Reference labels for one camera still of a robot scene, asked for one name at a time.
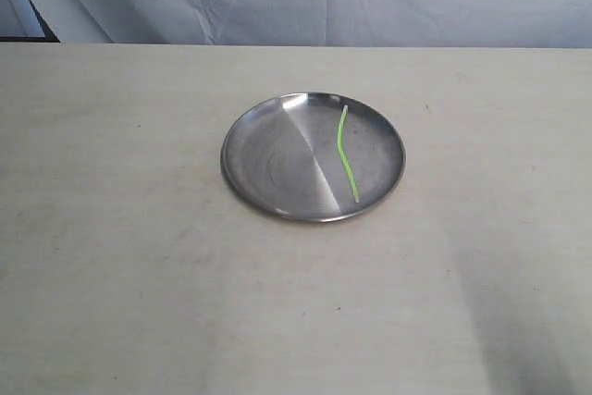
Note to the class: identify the green plastic strip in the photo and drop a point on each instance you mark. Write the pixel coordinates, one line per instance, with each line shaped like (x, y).
(343, 157)

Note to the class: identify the round stainless steel plate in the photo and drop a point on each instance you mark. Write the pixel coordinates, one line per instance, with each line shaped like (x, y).
(281, 157)

